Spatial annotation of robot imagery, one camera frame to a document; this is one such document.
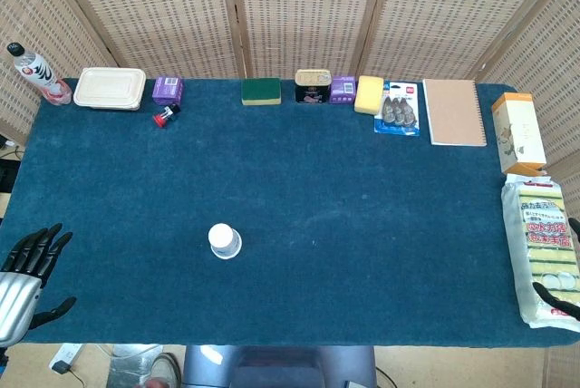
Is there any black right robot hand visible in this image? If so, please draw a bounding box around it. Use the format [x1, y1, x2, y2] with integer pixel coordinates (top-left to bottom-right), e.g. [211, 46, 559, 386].
[532, 217, 580, 321]

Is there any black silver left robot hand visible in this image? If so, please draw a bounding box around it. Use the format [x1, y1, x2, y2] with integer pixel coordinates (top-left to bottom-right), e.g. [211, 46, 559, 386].
[0, 223, 77, 347]

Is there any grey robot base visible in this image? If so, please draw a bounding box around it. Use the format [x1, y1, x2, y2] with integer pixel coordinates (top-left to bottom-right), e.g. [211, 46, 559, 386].
[183, 344, 377, 388]

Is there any plastic pack of sponges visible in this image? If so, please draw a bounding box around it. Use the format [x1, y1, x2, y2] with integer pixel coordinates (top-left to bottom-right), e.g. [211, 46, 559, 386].
[500, 172, 580, 329]

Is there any white power strip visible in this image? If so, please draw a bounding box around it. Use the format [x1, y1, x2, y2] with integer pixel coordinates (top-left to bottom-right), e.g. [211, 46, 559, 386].
[48, 343, 85, 373]

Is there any silver metal foot plate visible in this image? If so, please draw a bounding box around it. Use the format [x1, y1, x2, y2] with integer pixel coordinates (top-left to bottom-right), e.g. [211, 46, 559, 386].
[107, 344, 164, 388]

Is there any grey shoe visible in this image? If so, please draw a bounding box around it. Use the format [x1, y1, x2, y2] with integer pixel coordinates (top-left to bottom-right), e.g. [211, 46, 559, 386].
[151, 352, 182, 388]

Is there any orange white carton box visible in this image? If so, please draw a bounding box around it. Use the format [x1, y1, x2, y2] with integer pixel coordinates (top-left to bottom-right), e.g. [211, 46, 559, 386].
[491, 92, 548, 176]

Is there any brown spiral notebook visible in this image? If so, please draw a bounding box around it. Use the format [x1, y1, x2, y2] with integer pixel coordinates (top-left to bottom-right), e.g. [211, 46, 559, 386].
[421, 78, 488, 148]

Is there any clear plastic drink bottle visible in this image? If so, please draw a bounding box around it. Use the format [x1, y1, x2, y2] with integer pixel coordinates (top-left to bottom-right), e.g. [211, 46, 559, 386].
[6, 42, 73, 107]

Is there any beige lidded food container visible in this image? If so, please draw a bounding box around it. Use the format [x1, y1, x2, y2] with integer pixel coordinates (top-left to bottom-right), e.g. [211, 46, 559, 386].
[72, 67, 147, 112]

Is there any red black stamp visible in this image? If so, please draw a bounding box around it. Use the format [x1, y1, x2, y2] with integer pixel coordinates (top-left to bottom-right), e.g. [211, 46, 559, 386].
[153, 104, 182, 129]

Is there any blue blister pack of hooks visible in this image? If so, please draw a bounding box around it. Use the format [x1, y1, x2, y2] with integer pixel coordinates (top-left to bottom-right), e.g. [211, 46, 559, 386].
[373, 80, 421, 138]

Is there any purple cardboard box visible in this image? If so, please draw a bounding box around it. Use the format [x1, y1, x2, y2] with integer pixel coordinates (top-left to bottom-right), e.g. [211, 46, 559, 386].
[329, 73, 360, 105]
[151, 76, 185, 106]

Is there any blue carpet table cloth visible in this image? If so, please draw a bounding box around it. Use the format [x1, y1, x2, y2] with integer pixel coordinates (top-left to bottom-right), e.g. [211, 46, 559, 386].
[0, 77, 580, 348]

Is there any plain yellow sponge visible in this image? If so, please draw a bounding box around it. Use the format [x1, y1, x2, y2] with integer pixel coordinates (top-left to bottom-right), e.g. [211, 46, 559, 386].
[353, 74, 385, 115]

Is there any green yellow scouring sponge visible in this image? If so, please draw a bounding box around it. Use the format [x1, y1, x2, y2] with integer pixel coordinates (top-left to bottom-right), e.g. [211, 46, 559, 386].
[240, 77, 283, 107]

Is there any black luncheon meat can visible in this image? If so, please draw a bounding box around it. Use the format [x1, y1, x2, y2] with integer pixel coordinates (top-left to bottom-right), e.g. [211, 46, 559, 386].
[294, 69, 333, 104]

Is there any bamboo folding screen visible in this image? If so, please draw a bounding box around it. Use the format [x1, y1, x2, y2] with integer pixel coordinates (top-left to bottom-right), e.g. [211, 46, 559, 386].
[0, 0, 580, 208]

